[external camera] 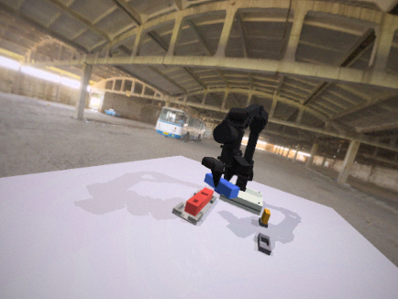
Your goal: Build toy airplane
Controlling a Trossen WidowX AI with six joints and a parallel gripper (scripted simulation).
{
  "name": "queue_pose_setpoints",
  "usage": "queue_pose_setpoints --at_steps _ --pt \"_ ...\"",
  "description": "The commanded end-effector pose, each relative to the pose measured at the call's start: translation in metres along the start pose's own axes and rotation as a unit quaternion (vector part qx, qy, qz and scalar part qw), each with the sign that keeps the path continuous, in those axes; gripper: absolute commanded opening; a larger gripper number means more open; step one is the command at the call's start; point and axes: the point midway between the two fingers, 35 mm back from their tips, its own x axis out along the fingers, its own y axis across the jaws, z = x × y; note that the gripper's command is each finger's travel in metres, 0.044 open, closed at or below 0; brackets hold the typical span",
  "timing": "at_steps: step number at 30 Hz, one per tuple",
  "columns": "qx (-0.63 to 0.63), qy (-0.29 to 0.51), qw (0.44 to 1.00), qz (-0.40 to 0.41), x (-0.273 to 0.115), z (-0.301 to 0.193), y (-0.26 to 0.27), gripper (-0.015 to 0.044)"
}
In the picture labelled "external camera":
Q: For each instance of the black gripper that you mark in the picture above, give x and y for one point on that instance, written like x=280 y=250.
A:
x=217 y=167

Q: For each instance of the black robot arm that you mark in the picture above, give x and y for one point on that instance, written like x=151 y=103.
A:
x=231 y=131

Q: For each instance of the orange rectangular block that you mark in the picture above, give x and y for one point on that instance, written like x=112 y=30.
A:
x=265 y=216

